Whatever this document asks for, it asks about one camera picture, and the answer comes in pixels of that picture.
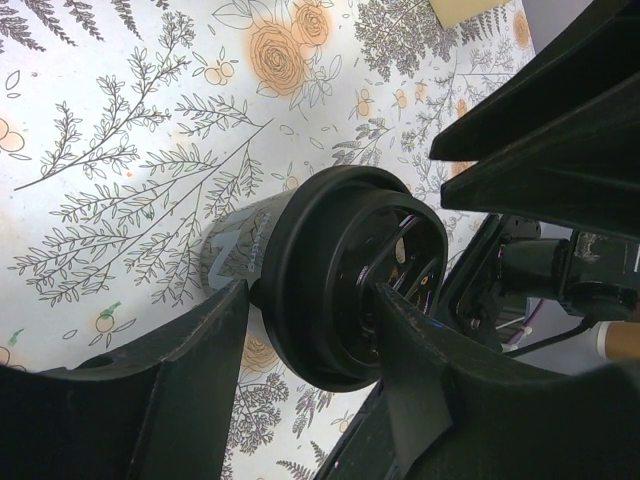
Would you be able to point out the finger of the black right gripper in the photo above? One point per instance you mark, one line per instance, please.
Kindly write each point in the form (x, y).
(598, 50)
(579, 171)

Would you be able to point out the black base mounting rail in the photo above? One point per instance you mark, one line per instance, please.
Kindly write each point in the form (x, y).
(366, 450)

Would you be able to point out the brown paper takeout bag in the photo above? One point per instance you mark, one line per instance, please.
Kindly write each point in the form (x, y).
(452, 12)

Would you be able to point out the black plastic cup lid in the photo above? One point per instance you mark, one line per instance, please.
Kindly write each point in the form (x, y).
(343, 232)

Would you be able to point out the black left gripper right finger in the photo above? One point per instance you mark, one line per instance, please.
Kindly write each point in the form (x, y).
(459, 410)

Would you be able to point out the dark paper coffee cup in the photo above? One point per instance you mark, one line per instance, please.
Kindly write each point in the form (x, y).
(235, 246)

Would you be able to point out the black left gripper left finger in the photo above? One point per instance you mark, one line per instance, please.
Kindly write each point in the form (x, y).
(158, 407)

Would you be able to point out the floral patterned table mat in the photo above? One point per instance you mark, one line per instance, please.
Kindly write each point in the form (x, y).
(129, 127)

